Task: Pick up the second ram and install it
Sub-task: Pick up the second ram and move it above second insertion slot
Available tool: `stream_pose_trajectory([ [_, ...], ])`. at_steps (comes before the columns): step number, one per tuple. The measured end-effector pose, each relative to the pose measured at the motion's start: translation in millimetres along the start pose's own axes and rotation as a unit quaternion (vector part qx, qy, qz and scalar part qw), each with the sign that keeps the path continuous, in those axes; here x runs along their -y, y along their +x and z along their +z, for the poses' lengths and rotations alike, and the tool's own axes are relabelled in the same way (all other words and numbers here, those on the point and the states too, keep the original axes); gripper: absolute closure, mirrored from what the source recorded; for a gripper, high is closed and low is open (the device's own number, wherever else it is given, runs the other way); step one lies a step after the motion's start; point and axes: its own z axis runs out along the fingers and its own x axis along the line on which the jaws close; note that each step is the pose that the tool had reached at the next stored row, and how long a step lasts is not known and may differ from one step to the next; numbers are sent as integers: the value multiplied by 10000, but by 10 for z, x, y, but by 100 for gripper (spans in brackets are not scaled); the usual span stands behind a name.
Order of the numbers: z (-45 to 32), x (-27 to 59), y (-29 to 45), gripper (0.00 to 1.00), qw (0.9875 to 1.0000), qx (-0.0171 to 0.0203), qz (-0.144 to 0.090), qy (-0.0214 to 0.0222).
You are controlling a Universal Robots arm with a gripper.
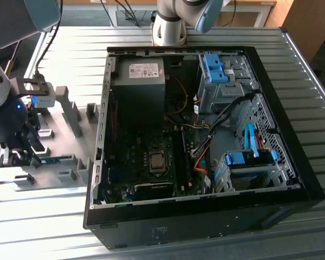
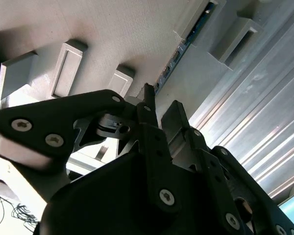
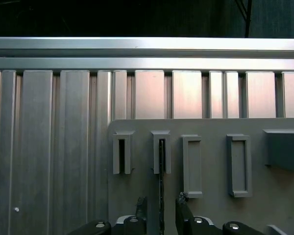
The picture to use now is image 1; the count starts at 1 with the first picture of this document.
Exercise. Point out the white frame desk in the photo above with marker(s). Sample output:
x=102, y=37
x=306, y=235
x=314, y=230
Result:
x=260, y=16

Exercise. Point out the black open PC case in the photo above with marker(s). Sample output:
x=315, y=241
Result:
x=178, y=222

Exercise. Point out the hard disk in blue carrier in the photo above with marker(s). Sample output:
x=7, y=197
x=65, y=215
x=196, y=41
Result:
x=234, y=158

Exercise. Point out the green motherboard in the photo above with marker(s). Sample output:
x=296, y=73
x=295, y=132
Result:
x=132, y=162

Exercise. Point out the grey metal drive cage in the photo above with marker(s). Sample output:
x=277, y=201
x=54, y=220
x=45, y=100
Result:
x=227, y=89

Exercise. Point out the grey parts rack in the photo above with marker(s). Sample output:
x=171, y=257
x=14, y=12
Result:
x=70, y=122

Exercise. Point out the black graphics card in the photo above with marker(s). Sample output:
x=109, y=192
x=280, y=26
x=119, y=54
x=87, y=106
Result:
x=151, y=189

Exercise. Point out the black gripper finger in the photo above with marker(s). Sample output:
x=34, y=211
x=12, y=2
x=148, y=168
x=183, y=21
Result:
x=19, y=159
x=33, y=122

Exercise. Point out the grey perforated disk bay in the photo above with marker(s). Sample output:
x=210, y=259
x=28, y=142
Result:
x=260, y=173

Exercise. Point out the brown wooden cabinet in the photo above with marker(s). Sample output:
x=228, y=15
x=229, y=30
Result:
x=308, y=27

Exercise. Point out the blue RAM stick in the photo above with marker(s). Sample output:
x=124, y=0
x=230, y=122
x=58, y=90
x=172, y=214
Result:
x=52, y=161

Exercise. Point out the grey power supply unit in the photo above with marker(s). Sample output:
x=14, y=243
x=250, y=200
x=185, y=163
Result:
x=138, y=103

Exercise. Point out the silver CPU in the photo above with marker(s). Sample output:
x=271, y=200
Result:
x=157, y=161

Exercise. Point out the blue plastic drive bracket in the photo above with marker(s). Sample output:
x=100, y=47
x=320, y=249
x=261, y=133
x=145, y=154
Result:
x=214, y=67

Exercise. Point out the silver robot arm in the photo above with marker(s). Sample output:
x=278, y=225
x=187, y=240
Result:
x=16, y=21

